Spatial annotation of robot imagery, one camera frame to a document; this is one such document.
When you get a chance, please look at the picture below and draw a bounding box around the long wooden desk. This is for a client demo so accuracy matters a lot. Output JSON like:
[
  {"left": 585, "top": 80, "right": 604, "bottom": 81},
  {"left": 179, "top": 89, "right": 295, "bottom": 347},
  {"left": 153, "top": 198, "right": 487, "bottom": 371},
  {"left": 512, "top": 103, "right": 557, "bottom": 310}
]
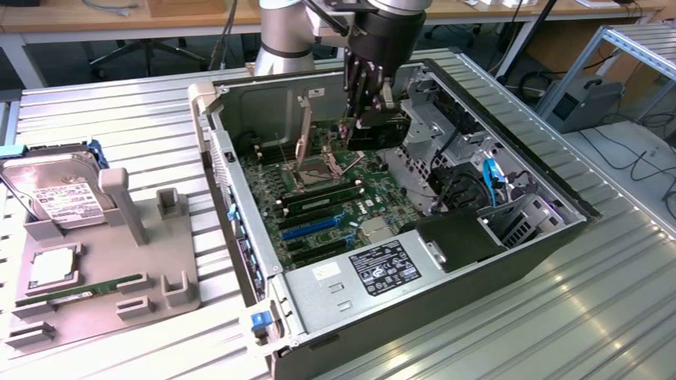
[{"left": 0, "top": 0, "right": 665, "bottom": 90}]

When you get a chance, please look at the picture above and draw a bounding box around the CPU socket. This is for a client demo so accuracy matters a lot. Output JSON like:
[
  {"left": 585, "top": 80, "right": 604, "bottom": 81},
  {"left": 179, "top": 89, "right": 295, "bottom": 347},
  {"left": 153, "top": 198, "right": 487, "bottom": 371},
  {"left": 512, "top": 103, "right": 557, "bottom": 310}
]
[{"left": 283, "top": 158, "right": 344, "bottom": 193}]

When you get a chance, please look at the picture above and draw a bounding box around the silver chipset heat sink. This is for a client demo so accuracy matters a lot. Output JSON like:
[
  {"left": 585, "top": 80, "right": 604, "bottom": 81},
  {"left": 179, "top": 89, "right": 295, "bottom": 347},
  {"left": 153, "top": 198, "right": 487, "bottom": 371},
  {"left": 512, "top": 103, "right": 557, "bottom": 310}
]
[{"left": 359, "top": 219, "right": 397, "bottom": 242}]

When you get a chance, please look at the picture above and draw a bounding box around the metal socket cover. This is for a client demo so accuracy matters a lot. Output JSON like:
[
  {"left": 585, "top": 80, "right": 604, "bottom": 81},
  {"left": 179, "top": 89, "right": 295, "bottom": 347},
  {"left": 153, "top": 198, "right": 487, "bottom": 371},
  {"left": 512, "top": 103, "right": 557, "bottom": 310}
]
[{"left": 321, "top": 148, "right": 371, "bottom": 175}]

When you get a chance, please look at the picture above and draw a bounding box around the black expansion slot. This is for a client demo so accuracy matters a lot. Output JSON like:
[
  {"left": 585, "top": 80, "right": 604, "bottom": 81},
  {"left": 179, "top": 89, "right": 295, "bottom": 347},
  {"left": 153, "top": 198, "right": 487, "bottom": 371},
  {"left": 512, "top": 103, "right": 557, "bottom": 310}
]
[
  {"left": 277, "top": 209, "right": 343, "bottom": 231},
  {"left": 288, "top": 240, "right": 351, "bottom": 265}
]

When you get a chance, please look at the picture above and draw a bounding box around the light blue cable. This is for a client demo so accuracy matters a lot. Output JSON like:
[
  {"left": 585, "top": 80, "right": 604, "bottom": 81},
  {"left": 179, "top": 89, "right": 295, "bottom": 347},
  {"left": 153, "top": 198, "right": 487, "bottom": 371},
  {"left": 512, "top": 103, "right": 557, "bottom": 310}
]
[{"left": 83, "top": 0, "right": 140, "bottom": 17}]

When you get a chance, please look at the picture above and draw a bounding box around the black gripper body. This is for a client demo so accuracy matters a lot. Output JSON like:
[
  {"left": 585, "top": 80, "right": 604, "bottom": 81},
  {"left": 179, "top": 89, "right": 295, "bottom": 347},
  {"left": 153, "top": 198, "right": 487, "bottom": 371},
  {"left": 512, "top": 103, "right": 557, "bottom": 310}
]
[{"left": 345, "top": 8, "right": 428, "bottom": 77}]

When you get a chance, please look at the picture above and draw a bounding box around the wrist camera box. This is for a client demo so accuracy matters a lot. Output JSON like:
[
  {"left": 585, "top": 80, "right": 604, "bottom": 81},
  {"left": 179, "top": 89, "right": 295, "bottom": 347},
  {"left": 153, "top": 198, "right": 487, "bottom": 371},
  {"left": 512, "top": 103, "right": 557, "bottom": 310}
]
[{"left": 308, "top": 0, "right": 360, "bottom": 48}]

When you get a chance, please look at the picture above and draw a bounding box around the black office chair base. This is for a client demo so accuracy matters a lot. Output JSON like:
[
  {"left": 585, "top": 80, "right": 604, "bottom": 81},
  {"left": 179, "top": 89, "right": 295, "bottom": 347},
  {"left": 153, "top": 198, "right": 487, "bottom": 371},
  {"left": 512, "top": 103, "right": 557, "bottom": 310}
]
[
  {"left": 87, "top": 37, "right": 207, "bottom": 78},
  {"left": 421, "top": 23, "right": 483, "bottom": 48}
]

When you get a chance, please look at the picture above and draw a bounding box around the thin hanging cable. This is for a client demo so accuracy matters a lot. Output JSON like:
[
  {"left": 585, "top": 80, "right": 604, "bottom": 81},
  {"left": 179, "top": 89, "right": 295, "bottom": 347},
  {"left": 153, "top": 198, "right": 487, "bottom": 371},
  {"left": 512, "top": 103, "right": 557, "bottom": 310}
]
[{"left": 208, "top": 0, "right": 239, "bottom": 73}]

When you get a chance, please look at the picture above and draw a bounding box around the blue disk caddy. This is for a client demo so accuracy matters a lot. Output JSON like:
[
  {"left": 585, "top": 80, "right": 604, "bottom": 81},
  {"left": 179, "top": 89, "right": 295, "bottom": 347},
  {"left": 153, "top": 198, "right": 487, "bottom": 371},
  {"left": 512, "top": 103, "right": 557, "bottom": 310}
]
[{"left": 0, "top": 136, "right": 111, "bottom": 171}]

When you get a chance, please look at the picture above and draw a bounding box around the silver CPU chip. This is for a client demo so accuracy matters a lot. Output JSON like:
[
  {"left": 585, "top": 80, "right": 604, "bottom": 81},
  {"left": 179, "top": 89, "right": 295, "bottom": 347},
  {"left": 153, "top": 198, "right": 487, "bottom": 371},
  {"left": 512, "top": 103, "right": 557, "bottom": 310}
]
[{"left": 28, "top": 251, "right": 79, "bottom": 288}]

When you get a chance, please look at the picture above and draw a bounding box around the black fan shroud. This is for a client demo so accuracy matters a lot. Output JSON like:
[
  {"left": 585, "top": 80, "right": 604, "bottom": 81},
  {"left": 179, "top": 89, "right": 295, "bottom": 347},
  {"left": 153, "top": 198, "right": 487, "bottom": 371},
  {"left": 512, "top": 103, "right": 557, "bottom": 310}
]
[{"left": 399, "top": 207, "right": 511, "bottom": 274}]

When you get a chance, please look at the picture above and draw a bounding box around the silver hard disk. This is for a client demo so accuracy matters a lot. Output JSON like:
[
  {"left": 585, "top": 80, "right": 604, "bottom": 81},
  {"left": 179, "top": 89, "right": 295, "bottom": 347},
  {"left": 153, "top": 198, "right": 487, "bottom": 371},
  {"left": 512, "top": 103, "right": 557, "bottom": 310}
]
[{"left": 0, "top": 152, "right": 115, "bottom": 230}]

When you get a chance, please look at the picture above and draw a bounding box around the black open PC case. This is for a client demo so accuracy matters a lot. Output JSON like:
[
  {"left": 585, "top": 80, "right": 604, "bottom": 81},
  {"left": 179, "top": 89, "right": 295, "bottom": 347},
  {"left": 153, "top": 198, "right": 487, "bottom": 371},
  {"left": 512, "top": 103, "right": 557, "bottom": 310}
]
[{"left": 188, "top": 58, "right": 603, "bottom": 380}]

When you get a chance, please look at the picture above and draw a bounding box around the aluminium frame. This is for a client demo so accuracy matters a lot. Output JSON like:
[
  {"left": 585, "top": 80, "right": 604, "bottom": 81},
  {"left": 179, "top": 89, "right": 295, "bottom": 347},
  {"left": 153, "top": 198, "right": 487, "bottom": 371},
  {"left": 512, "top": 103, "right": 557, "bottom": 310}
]
[{"left": 537, "top": 23, "right": 676, "bottom": 116}]

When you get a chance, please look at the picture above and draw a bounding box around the green motherboard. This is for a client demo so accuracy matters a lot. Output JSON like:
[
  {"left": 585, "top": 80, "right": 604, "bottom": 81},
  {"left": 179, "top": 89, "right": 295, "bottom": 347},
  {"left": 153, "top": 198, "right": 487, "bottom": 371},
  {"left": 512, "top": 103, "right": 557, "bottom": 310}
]
[{"left": 235, "top": 132, "right": 408, "bottom": 270}]

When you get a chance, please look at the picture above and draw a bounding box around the grey box device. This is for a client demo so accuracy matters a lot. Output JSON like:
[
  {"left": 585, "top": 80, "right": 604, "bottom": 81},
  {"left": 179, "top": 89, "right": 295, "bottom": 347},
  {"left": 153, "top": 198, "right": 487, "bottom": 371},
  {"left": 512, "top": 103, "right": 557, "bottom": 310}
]
[{"left": 543, "top": 74, "right": 624, "bottom": 134}]

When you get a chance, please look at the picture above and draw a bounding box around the brown box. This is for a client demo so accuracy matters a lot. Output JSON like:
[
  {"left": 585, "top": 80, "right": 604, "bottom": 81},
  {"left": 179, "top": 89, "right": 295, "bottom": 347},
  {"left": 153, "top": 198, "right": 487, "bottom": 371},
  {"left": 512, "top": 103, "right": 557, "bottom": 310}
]
[{"left": 149, "top": 0, "right": 227, "bottom": 17}]

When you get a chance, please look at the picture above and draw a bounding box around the blue wire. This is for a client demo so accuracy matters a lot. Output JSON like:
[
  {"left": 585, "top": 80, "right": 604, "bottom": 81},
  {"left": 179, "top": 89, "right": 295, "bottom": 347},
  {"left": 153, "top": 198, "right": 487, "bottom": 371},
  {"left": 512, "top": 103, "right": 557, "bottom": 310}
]
[{"left": 480, "top": 158, "right": 511, "bottom": 209}]

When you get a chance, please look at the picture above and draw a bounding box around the silver disk bay cage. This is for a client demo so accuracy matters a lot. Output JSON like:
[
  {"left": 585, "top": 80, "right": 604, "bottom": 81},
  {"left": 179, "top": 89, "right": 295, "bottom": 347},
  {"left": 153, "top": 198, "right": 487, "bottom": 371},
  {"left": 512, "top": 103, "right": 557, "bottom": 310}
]
[{"left": 393, "top": 98, "right": 465, "bottom": 199}]

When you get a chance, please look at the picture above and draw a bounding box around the green RAM stick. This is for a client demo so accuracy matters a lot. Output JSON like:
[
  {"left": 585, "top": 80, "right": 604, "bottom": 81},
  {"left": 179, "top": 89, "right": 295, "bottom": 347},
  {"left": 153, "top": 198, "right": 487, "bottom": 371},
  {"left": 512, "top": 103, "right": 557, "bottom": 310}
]
[
  {"left": 279, "top": 185, "right": 365, "bottom": 217},
  {"left": 13, "top": 272, "right": 145, "bottom": 310}
]

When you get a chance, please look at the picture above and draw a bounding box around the silver power supply unit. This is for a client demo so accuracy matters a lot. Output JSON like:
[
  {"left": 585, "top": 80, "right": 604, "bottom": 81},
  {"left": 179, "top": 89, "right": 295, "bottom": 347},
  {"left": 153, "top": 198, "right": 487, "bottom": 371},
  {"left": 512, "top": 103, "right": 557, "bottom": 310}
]
[{"left": 283, "top": 229, "right": 449, "bottom": 337}]

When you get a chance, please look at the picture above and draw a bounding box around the black slanted pole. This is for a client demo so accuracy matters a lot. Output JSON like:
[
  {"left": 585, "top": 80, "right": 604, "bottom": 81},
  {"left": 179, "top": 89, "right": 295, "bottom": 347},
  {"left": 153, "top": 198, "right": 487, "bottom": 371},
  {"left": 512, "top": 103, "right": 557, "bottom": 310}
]
[{"left": 496, "top": 0, "right": 559, "bottom": 80}]

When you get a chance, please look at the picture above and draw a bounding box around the grey parts rack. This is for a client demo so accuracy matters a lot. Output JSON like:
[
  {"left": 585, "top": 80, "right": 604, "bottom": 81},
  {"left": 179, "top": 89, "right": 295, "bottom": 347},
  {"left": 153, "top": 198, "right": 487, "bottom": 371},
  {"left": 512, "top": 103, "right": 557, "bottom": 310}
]
[{"left": 3, "top": 165, "right": 201, "bottom": 349}]

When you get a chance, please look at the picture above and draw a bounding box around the black graphics card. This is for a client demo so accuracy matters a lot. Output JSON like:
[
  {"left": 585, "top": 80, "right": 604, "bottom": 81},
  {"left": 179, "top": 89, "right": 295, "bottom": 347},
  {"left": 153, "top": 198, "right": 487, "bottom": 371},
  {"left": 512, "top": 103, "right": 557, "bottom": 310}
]
[{"left": 293, "top": 94, "right": 412, "bottom": 177}]

